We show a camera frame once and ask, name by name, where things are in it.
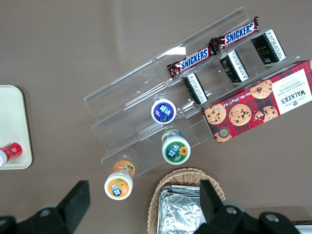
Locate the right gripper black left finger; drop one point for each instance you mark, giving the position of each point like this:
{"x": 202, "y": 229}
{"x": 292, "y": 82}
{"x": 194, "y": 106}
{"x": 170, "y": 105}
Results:
{"x": 76, "y": 202}

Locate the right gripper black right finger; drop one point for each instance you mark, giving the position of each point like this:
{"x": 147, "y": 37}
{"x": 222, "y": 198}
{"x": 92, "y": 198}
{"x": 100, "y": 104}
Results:
{"x": 209, "y": 200}

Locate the light wicker basket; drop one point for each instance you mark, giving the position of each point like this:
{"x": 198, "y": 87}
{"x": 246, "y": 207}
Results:
{"x": 180, "y": 176}

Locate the beige plastic serving tray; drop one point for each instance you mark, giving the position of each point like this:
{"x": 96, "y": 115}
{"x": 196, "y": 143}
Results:
{"x": 12, "y": 117}

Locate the stack of foil trays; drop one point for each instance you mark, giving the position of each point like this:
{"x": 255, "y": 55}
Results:
{"x": 178, "y": 212}

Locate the orange gum jar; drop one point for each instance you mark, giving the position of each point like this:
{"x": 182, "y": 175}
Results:
{"x": 118, "y": 186}

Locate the green gum jar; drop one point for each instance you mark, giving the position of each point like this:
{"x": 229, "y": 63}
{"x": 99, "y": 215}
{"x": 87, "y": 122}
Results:
{"x": 176, "y": 150}

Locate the red-lid yogurt cup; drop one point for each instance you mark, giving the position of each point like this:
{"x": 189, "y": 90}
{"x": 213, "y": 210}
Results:
{"x": 12, "y": 151}

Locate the blue gum jar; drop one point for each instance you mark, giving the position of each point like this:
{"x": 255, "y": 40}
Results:
{"x": 163, "y": 111}

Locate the red Walkers cookie box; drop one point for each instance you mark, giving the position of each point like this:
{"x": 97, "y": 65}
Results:
{"x": 256, "y": 102}

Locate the small black carton box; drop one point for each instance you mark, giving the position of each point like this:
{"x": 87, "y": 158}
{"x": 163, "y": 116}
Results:
{"x": 234, "y": 65}
{"x": 268, "y": 47}
{"x": 195, "y": 89}

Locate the clear acrylic stepped stand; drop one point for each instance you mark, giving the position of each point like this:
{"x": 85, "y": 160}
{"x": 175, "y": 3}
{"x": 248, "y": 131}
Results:
{"x": 136, "y": 80}

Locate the Snickers chocolate bar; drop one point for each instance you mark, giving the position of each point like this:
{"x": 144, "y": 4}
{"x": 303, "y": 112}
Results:
{"x": 239, "y": 34}
{"x": 195, "y": 58}

